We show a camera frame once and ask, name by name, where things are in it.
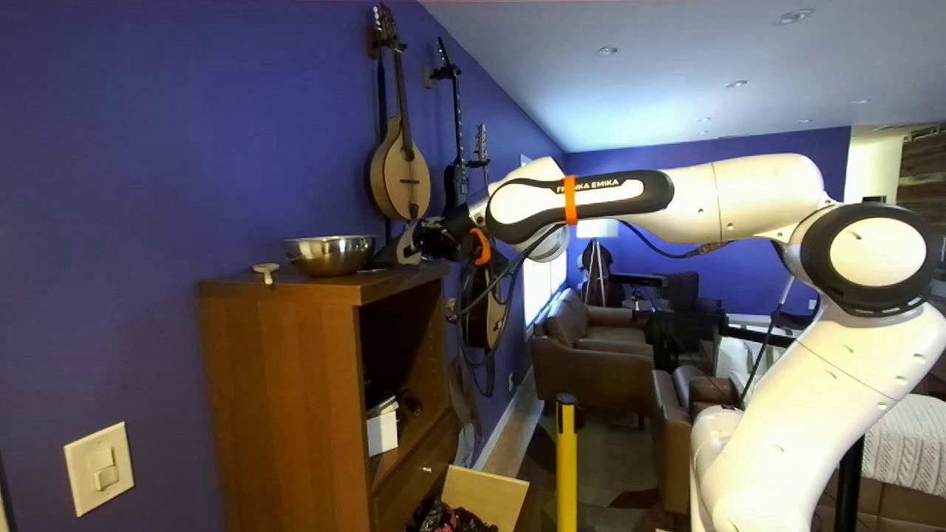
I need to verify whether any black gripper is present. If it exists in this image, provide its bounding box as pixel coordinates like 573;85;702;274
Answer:
414;215;473;260

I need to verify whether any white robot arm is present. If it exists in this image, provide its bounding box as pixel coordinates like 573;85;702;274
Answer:
414;155;946;532

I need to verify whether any brown wooden chest cabinet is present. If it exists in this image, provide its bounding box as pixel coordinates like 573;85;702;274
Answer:
199;264;458;532

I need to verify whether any open wooden drawer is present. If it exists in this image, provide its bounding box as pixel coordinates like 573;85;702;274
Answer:
405;465;531;532

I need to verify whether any silver metal bowl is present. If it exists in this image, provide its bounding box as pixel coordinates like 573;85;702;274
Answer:
288;234;375;274

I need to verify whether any brown leather sofa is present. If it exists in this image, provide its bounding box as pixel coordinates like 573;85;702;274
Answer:
531;289;653;415

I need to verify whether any white box on shelf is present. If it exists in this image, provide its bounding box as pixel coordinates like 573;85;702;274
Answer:
368;397;399;456

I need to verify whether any black metal stand pole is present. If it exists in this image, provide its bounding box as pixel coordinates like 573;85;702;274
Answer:
834;438;865;532

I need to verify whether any white knit blanket bed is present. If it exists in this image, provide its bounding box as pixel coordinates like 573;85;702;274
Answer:
865;393;946;496

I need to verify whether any dark electric guitar on wall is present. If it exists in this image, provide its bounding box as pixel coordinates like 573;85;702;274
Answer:
427;36;467;215

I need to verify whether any mandolin on wall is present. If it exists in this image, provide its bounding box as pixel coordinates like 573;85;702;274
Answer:
371;2;433;223

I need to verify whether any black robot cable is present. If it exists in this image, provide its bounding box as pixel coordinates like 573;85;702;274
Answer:
446;227;565;328

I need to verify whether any yellow post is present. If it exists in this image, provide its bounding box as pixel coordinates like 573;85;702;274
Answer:
557;397;579;532

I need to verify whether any beige wall light switch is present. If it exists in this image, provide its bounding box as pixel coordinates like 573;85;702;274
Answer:
63;424;137;517

